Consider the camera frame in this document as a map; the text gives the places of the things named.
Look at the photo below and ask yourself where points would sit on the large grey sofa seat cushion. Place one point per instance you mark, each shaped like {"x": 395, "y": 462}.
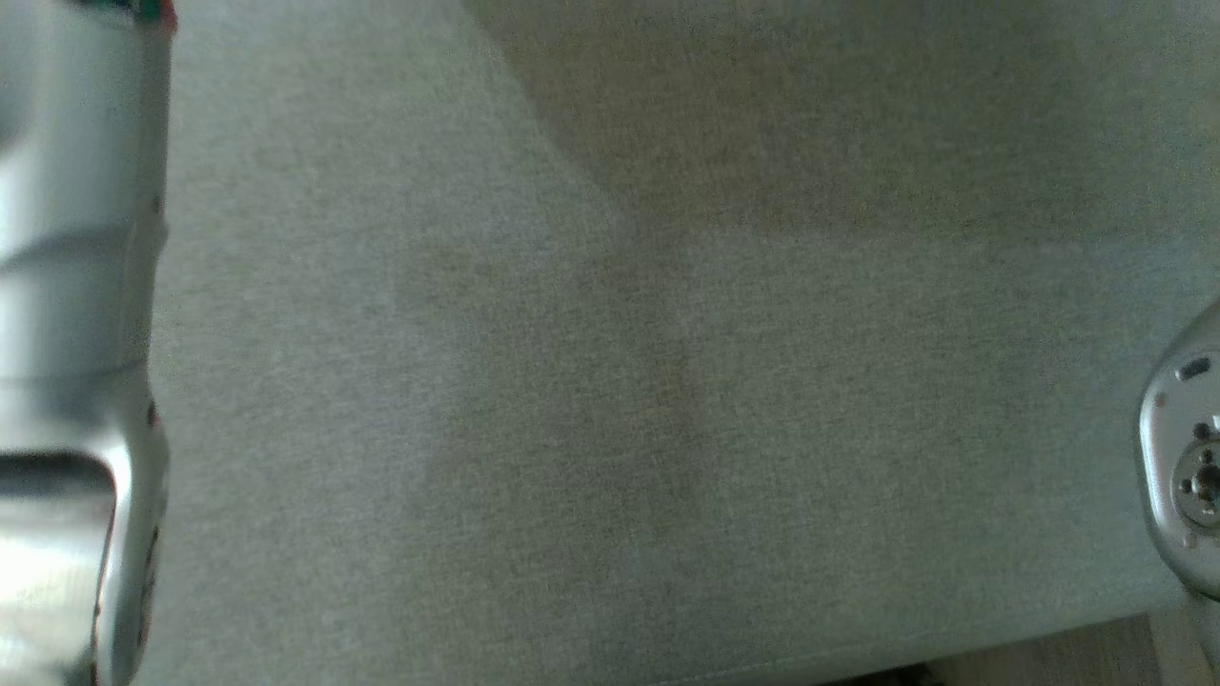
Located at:
{"x": 610, "y": 429}

